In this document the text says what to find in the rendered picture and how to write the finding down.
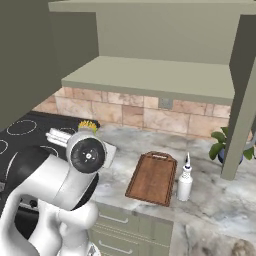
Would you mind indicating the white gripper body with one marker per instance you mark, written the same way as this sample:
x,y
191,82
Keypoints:
x,y
57,136

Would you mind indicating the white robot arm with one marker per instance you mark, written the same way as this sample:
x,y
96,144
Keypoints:
x,y
56,186

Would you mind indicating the olive wide cabinet door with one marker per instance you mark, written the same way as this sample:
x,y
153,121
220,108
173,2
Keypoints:
x,y
23,60

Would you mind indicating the brown wooden cutting board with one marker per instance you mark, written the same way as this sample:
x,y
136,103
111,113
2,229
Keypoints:
x,y
154,178

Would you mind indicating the white bottle with black spout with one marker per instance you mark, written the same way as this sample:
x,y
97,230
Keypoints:
x,y
184,186

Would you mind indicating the olive narrow cabinet door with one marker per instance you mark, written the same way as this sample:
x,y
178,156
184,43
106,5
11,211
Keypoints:
x,y
238,110

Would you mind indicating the yellow bristly object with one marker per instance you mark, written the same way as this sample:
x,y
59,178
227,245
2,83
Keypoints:
x,y
88,125

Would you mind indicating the black hob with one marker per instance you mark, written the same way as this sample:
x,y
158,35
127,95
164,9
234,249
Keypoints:
x,y
23,140

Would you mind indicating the black oven front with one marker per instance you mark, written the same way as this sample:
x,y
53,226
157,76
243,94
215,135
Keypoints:
x,y
23,216

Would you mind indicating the olive shallow drawer front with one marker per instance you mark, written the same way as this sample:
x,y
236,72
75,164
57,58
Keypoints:
x,y
146,228

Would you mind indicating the olive deep drawer front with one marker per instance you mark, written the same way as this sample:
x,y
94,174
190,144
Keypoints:
x,y
133,248

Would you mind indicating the green plant in blue pot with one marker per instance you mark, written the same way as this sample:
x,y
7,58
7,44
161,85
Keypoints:
x,y
218,141

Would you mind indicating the grey wall outlet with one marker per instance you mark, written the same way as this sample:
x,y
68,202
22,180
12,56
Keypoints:
x,y
165,103

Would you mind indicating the olive open wall cabinet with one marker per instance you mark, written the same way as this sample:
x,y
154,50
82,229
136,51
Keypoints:
x,y
160,76

